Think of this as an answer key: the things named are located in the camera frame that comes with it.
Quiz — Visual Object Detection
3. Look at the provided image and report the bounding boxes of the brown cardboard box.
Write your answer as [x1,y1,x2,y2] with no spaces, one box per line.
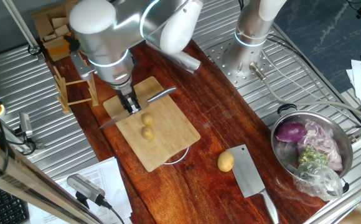
[30,0,82,62]

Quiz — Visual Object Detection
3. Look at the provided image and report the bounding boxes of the black cable loop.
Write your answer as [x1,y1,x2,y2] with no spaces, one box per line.
[27,44,43,57]

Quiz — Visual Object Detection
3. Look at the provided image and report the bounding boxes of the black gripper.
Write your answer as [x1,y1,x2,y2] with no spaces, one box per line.
[115,83,142,115]

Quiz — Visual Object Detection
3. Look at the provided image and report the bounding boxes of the bamboo cutting board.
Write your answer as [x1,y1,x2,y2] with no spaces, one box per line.
[102,76,202,173]

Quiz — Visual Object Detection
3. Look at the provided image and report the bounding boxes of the stainless steel pot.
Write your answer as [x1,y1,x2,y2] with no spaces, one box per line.
[270,103,355,194]

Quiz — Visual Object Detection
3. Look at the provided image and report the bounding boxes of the bag of purple vegetables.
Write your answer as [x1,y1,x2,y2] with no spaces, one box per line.
[297,121,344,172]

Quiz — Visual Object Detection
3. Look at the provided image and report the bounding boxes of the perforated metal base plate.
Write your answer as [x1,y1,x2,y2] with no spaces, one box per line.
[207,39,278,88]

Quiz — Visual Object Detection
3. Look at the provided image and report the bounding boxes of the crumpled clear plastic bag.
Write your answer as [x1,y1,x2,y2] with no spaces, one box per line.
[293,161,344,202]

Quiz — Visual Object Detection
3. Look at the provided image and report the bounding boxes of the steel cleaver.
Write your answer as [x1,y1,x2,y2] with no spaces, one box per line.
[225,144,280,224]

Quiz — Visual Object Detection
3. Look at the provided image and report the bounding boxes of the large yellow potato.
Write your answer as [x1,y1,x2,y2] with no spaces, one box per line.
[217,151,235,173]

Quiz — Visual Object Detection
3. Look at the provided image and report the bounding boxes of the purple onion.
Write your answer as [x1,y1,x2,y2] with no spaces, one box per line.
[275,121,306,143]

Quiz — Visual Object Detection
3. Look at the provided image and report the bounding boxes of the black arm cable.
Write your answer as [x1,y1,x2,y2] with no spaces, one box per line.
[63,34,80,52]

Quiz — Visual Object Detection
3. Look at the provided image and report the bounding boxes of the clear plastic bag roll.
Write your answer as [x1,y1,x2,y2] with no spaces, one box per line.
[146,40,202,74]

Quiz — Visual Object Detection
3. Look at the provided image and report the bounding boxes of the wooden peg rack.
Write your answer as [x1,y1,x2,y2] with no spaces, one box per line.
[52,65,100,115]

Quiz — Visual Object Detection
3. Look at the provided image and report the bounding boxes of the small grey bracket camera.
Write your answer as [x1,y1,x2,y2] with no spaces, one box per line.
[12,111,44,153]

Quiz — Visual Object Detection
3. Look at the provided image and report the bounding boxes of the small yellow potato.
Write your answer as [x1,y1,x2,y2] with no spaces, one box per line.
[141,112,154,126]
[141,126,155,141]

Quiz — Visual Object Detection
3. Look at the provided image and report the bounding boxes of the aluminium post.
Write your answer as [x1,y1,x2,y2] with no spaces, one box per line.
[1,0,43,58]

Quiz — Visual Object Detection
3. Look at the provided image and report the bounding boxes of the silver camera on stand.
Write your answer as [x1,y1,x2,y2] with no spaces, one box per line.
[67,174,106,206]

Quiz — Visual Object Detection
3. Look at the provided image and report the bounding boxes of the grey cable with connector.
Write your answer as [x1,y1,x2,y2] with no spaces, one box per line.
[249,62,361,125]

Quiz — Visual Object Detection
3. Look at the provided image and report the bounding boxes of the black keyboard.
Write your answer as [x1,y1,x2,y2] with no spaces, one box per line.
[0,182,30,224]

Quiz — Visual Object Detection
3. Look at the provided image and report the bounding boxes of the printed paper sheets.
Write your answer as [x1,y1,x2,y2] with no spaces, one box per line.
[27,157,133,224]

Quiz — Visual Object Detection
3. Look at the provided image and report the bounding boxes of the aluminium frame beam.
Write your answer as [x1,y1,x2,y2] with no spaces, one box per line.
[0,136,103,224]

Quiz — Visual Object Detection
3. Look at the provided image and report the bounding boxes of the green leafy vegetable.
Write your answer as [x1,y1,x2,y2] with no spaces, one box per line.
[298,146,329,166]

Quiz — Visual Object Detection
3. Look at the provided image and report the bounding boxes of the dark red wooden board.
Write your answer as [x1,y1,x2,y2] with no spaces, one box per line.
[42,39,327,224]

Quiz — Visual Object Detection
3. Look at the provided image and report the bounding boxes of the steel kitchen knife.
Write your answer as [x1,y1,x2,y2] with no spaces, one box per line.
[98,86,177,130]

